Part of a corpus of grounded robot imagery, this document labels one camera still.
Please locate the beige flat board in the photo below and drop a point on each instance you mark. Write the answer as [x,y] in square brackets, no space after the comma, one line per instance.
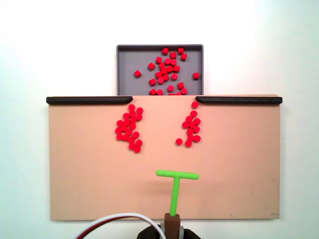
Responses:
[99,174]

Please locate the grey shallow tray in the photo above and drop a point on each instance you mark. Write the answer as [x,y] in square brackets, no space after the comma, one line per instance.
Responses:
[129,62]

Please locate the black guide rail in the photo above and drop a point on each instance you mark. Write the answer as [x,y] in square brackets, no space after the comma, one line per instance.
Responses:
[87,100]
[236,100]

